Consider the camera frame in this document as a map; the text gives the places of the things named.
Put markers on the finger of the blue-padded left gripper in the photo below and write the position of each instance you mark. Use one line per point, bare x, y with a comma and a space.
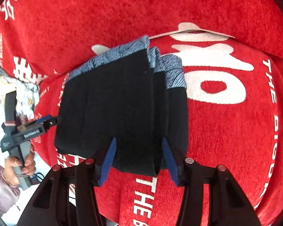
55, 120
43, 119

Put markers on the pink sleeve forearm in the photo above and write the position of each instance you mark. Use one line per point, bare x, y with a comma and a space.
9, 194

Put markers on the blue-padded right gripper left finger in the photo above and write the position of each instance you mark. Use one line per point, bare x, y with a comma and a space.
66, 196

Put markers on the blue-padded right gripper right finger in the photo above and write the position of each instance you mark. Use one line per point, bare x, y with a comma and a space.
228, 203

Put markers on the black pants with grey waistband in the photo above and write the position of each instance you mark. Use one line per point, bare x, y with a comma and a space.
131, 93

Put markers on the white floral clothing pile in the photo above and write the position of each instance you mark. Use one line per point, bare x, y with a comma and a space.
27, 96

